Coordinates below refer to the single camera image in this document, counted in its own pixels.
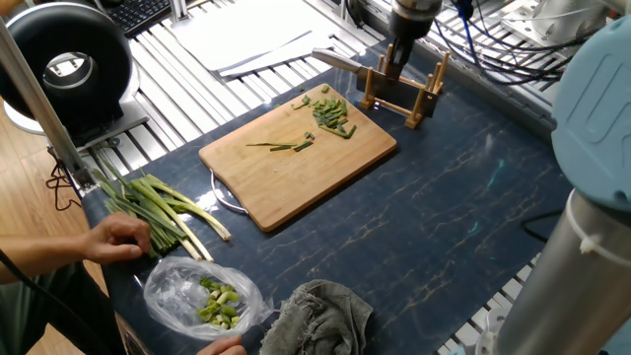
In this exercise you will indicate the green trousers leg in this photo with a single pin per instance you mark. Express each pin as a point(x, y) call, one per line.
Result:
point(29, 315)

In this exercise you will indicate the long green scallion leaves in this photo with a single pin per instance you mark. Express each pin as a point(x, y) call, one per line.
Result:
point(276, 145)

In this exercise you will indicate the aluminium frame post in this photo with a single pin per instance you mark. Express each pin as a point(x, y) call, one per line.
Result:
point(39, 108)

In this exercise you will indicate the person's left hand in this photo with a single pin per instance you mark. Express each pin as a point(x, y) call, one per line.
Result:
point(116, 239)

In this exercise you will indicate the bunch of green scallion stalks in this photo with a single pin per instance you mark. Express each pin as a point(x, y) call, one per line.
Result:
point(143, 217)

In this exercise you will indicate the white paper sheets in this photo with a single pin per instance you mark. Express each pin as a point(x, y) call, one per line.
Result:
point(246, 34)

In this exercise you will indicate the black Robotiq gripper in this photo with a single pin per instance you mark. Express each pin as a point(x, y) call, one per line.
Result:
point(411, 23)

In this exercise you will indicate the steel cleaver knife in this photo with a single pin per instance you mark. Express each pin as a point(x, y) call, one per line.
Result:
point(394, 93)

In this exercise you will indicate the wooden peg rack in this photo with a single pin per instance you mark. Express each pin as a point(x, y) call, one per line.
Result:
point(416, 106)

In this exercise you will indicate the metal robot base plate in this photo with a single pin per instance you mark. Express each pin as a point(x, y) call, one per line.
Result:
point(488, 335)

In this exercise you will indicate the grey-green cloth rag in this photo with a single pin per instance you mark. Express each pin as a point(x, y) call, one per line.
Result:
point(320, 320)

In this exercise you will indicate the black computer keyboard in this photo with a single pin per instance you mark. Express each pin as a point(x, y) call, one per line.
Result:
point(138, 15)

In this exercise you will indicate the clear plastic bag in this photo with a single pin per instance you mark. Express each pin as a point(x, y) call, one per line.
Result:
point(172, 296)

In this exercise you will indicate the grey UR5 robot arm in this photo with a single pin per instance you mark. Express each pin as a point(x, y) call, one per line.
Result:
point(586, 148)

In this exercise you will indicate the person's left forearm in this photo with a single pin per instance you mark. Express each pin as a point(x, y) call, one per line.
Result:
point(42, 254)

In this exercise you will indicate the person's right hand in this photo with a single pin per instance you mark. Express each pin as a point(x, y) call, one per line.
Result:
point(222, 347)

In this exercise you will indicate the metal plate with holes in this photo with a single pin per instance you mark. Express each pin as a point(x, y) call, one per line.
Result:
point(522, 29)

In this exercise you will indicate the wooden cutting board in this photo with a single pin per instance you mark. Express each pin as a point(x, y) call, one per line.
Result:
point(305, 172)

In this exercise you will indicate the chopped scallion pieces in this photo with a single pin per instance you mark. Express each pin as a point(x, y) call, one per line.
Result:
point(222, 310)
point(330, 113)

